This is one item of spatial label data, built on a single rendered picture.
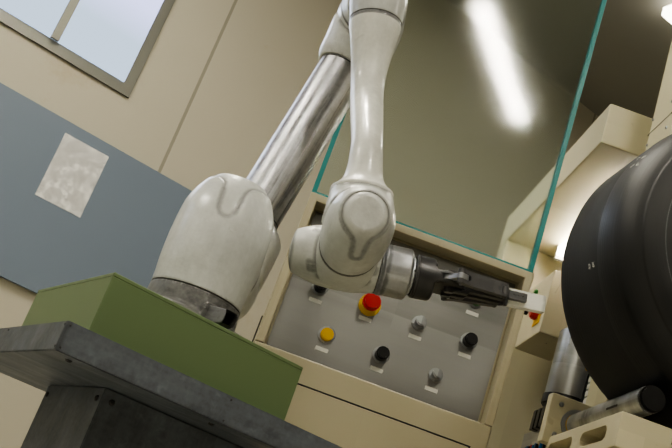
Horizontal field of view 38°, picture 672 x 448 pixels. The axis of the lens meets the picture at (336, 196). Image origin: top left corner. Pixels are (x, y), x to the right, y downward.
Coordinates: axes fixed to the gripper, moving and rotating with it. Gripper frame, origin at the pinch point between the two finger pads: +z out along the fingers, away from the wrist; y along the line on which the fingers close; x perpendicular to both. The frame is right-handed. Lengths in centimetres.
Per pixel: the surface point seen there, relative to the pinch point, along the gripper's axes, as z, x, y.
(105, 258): -111, -58, 248
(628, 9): 109, -251, 259
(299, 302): -36, -6, 56
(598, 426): 14.9, 18.7, -0.2
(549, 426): 14.9, 15.4, 25.2
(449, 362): 0, 0, 56
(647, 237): 14.8, -10.4, -14.9
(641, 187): 14.0, -20.0, -12.7
